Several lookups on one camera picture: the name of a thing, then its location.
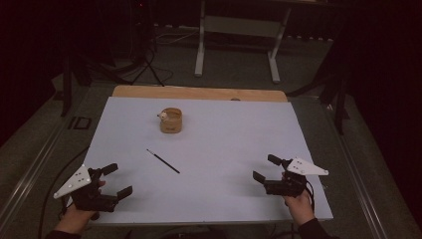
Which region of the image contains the round wooden pen holder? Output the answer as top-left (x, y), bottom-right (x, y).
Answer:
top-left (159, 107), bottom-right (183, 134)

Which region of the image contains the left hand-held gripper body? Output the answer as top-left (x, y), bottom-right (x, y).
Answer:
top-left (53, 164), bottom-right (118, 213)

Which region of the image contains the person's left hand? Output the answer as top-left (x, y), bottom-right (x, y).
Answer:
top-left (54, 202), bottom-right (101, 236)

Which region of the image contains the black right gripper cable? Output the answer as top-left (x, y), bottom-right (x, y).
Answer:
top-left (305, 180), bottom-right (317, 213)

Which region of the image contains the black stand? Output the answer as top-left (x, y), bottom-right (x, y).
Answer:
top-left (287, 43), bottom-right (351, 135)

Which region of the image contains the thin black pen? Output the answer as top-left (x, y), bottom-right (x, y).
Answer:
top-left (146, 148), bottom-right (181, 174)

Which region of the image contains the pale blue table mat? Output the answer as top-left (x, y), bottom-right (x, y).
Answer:
top-left (83, 97), bottom-right (333, 224)

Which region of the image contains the metal floor rail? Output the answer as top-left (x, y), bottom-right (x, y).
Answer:
top-left (0, 96), bottom-right (84, 230)
top-left (317, 98), bottom-right (389, 239)

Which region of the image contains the white floor cable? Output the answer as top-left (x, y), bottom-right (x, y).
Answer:
top-left (154, 30), bottom-right (200, 46)

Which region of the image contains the white metal stand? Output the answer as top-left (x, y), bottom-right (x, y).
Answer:
top-left (194, 0), bottom-right (293, 84)

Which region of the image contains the person's right hand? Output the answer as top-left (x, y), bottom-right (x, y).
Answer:
top-left (283, 190), bottom-right (316, 227)

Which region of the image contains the black tripod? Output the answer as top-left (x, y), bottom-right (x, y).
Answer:
top-left (61, 0), bottom-right (167, 118)

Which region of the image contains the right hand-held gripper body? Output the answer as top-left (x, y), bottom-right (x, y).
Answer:
top-left (264, 157), bottom-right (329, 197)

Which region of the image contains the small black frame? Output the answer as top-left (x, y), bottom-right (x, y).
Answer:
top-left (68, 116), bottom-right (93, 130)

